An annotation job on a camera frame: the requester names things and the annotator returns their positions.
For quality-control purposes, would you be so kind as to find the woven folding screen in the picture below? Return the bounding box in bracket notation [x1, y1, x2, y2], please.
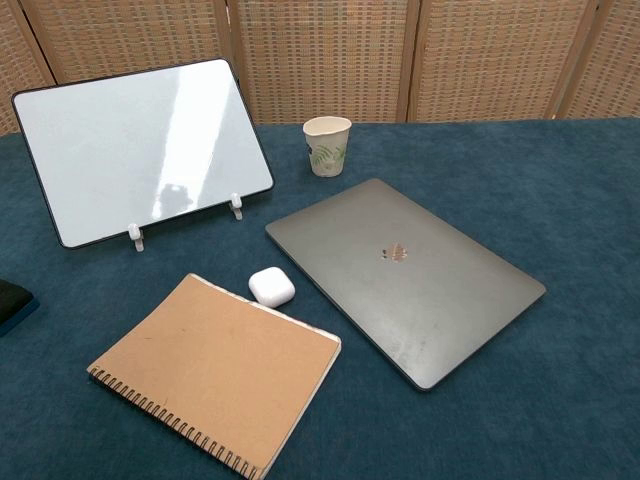
[0, 0, 640, 136]

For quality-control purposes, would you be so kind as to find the teal tablecloth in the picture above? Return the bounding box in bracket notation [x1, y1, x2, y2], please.
[0, 117, 640, 480]

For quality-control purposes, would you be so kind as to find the grey closed laptop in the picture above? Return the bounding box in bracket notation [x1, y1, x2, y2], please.
[264, 178, 547, 392]

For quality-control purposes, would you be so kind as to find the paper cup with leaf print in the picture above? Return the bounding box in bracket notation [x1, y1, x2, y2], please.
[302, 116, 352, 178]

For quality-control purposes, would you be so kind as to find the black and blue whiteboard eraser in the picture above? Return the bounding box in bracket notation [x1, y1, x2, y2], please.
[0, 280, 38, 338]

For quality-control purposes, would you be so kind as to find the white earbud charging case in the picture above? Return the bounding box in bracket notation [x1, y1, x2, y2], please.
[248, 266, 295, 308]

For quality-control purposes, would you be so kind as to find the white board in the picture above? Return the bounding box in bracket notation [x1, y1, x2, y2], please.
[10, 58, 276, 249]

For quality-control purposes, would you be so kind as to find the brown spiral notebook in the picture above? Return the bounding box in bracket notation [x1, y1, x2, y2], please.
[86, 272, 343, 480]

